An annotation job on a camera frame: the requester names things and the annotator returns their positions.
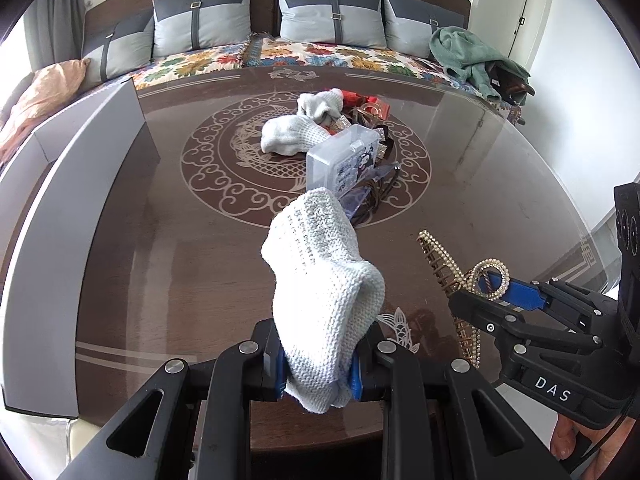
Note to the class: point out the peach pillow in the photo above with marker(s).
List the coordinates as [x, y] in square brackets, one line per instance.
[35, 105]

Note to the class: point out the small rhinestone clip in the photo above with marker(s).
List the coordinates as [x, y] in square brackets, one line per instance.
[384, 142]

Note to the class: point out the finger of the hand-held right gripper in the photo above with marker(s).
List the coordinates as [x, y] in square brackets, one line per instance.
[525, 296]
[500, 322]

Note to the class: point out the green towel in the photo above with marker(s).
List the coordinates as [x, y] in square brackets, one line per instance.
[465, 55]

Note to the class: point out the grey storage box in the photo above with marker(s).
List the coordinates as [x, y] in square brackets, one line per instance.
[75, 210]

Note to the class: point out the red fabric pouch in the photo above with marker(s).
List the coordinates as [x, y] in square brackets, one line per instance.
[357, 97]

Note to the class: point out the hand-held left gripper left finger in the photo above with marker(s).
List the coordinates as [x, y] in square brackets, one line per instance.
[279, 377]

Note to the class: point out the clear plastic box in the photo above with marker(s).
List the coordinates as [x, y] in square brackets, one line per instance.
[345, 157]

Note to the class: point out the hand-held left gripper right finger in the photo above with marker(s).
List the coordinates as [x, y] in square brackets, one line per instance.
[356, 380]

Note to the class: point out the grey curtain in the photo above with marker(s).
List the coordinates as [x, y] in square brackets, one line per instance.
[55, 15]

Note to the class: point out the rhinestone hair clip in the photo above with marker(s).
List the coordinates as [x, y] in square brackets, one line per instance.
[442, 254]

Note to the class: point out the person's right hand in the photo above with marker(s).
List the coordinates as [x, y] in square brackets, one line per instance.
[565, 441]

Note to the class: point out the white knitted sock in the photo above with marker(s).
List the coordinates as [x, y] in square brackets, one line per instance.
[320, 300]

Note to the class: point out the brown bag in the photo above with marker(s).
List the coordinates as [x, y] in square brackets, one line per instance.
[512, 85]

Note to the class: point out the floral blanket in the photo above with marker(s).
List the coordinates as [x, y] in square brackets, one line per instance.
[310, 57]

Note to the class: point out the white sock on table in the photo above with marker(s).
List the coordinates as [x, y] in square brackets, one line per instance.
[292, 135]

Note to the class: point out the white door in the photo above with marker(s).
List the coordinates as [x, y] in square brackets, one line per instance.
[540, 15]

